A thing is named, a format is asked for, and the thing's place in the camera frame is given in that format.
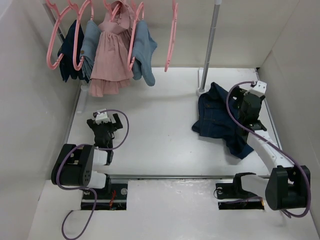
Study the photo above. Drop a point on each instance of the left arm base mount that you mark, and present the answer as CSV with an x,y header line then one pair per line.
x,y
113,197

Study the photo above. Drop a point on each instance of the hanging light blue garment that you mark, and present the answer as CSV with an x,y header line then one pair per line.
x,y
89,48

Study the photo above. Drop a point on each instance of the dark blue denim trousers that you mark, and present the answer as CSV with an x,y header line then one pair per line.
x,y
215,122

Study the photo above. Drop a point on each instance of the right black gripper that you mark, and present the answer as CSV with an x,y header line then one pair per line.
x,y
238,93

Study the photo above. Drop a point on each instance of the white rack base left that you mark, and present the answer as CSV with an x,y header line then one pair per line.
x,y
82,100

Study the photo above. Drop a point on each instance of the empty pink hanger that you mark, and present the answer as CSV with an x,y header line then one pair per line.
x,y
172,34

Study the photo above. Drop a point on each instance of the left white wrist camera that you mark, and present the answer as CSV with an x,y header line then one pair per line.
x,y
101,116

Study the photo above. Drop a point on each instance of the grey rack pole right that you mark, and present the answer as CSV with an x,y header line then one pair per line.
x,y
215,15

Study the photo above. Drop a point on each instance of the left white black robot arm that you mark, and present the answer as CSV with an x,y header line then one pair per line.
x,y
74,165

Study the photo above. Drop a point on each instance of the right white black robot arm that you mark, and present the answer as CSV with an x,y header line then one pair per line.
x,y
288,188

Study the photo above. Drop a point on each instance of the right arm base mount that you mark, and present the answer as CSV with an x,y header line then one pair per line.
x,y
231,198

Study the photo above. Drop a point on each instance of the pink hanger far left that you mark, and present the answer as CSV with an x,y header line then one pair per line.
x,y
57,22

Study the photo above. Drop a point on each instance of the hanging dark denim garment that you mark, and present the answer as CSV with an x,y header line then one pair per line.
x,y
66,67

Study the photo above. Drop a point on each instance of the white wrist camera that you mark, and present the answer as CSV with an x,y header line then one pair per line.
x,y
258,88
101,116

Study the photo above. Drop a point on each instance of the hanging pink dress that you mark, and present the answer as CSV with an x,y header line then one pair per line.
x,y
110,71

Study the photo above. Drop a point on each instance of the white rack base right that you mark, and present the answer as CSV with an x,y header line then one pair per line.
x,y
202,78

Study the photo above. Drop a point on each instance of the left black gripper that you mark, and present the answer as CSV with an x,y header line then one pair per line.
x,y
92,124

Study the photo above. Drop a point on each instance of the pink hanger holding dress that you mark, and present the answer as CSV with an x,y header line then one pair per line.
x,y
114,9

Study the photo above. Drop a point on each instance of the hanging blue grey garment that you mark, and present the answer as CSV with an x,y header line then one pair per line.
x,y
143,49

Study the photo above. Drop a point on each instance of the white rack base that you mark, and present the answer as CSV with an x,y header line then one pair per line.
x,y
82,100
202,78

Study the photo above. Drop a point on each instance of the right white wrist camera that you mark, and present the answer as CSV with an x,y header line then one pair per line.
x,y
258,88

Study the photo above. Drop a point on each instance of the aluminium rail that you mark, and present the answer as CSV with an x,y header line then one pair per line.
x,y
160,177

